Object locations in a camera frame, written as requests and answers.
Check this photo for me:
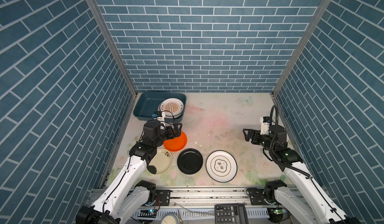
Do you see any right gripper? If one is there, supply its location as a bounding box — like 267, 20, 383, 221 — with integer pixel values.
243, 127, 276, 154

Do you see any white plate orange sunburst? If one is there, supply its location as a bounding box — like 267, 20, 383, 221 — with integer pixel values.
158, 98, 184, 119

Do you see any black round plate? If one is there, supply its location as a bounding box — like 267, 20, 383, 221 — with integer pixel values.
177, 148, 203, 175

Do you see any white plate cloud outline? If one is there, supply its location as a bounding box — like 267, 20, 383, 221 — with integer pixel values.
206, 150, 238, 183

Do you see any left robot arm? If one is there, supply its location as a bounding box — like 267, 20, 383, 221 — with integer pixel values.
76, 120, 183, 224

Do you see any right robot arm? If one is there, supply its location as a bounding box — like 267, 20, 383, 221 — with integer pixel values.
243, 125, 359, 224

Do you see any teal plastic bin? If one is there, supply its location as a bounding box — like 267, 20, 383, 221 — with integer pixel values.
133, 91, 187, 123

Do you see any orange plastic plate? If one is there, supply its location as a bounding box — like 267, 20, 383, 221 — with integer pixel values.
164, 132, 188, 152

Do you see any cream plate with dark spot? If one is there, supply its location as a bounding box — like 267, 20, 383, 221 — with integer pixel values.
147, 149, 173, 175

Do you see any right green circuit board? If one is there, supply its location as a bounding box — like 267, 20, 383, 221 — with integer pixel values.
268, 208, 287, 219

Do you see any green circuit board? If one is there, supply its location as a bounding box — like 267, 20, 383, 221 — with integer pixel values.
138, 209, 157, 219
268, 208, 287, 219

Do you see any left green circuit board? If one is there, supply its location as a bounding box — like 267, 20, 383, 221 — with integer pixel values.
138, 209, 157, 219

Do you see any round white clock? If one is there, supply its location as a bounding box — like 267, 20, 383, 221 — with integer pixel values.
160, 213, 183, 224

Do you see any black calculator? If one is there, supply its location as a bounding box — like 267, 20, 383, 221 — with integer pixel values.
215, 204, 249, 224

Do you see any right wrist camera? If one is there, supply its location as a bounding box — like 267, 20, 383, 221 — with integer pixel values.
260, 117, 270, 135

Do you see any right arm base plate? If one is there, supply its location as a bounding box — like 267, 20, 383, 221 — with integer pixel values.
246, 188, 269, 206

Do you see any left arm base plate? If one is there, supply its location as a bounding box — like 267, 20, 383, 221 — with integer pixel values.
149, 190, 171, 207

